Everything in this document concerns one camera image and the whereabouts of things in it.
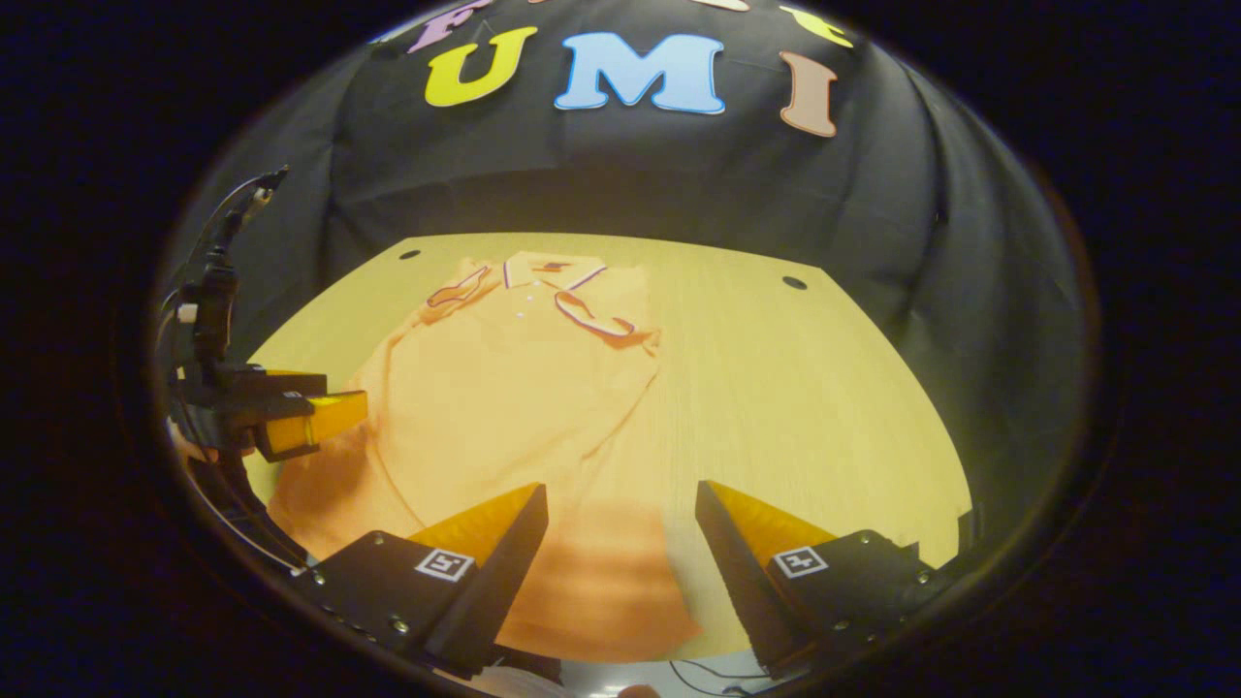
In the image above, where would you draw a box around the orange T-shirt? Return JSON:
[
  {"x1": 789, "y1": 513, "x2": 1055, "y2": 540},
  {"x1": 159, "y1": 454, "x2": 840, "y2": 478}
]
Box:
[{"x1": 267, "y1": 251, "x2": 705, "y2": 666}]

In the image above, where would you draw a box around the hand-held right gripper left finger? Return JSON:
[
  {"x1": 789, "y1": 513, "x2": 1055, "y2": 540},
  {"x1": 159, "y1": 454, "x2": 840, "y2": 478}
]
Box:
[{"x1": 289, "y1": 482, "x2": 550, "y2": 681}]

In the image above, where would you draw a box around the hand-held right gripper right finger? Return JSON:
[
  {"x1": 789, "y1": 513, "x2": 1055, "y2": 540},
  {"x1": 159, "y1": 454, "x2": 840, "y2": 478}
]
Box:
[{"x1": 694, "y1": 479, "x2": 957, "y2": 681}]

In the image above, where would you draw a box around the black cable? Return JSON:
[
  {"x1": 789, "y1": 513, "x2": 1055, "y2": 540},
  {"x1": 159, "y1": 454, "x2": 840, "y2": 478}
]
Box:
[
  {"x1": 187, "y1": 456, "x2": 313, "y2": 575},
  {"x1": 669, "y1": 658, "x2": 769, "y2": 698}
]

